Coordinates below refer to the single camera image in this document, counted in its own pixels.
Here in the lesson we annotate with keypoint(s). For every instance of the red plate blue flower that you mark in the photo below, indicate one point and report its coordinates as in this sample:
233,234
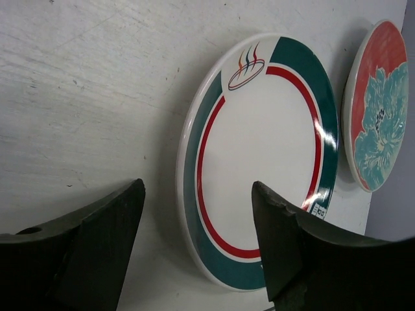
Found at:
375,104

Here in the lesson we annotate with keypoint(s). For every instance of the white plate green red rim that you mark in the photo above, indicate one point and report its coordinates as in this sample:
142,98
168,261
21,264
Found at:
265,112

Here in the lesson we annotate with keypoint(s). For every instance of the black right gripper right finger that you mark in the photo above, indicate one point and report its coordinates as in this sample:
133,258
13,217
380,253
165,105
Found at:
310,264

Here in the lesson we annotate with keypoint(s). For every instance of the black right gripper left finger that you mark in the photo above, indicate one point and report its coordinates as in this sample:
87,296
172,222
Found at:
74,262

